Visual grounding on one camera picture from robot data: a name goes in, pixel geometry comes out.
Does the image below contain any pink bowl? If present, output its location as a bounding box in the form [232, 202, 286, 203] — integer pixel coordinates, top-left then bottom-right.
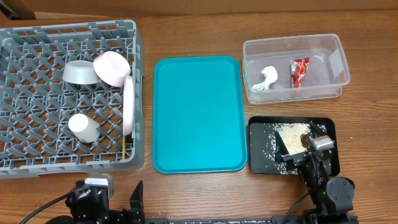
[93, 51, 131, 87]

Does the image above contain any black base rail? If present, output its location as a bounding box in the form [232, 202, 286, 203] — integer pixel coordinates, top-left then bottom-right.
[136, 210, 358, 224]

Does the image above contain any red snack wrapper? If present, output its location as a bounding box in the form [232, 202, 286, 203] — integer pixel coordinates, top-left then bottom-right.
[290, 57, 310, 88]

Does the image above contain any white tissue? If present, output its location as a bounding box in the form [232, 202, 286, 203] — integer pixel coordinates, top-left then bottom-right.
[251, 66, 278, 91]

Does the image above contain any teal plastic tray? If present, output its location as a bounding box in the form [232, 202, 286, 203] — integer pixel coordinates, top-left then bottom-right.
[152, 55, 248, 174]

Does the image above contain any brown food scrap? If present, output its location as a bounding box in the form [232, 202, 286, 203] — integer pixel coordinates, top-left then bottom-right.
[300, 134, 311, 148]

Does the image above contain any rice pile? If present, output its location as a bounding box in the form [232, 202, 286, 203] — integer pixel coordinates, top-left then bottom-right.
[260, 123, 312, 175]

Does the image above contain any white paper cup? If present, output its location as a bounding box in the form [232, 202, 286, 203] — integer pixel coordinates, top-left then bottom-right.
[68, 113, 100, 143]

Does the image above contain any wooden chopstick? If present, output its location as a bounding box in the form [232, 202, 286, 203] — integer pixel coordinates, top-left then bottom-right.
[122, 136, 126, 160]

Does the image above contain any white round plate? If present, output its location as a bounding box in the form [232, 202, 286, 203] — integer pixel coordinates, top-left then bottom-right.
[123, 75, 134, 136]

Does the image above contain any clear plastic bin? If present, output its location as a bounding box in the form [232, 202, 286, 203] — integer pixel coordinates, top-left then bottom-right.
[243, 34, 351, 104]

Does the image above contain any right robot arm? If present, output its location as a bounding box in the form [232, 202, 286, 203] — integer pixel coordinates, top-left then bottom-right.
[274, 121, 358, 223]

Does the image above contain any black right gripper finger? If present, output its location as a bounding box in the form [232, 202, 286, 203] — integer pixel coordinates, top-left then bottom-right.
[274, 131, 292, 162]
[309, 121, 326, 139]

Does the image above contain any grey bowl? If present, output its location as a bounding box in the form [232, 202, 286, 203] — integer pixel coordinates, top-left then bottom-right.
[62, 60, 100, 85]

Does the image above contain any grey dish rack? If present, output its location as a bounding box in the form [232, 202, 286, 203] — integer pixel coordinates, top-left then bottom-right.
[1, 19, 144, 179]

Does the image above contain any black waste tray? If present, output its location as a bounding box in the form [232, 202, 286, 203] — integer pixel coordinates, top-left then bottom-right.
[248, 116, 336, 175]

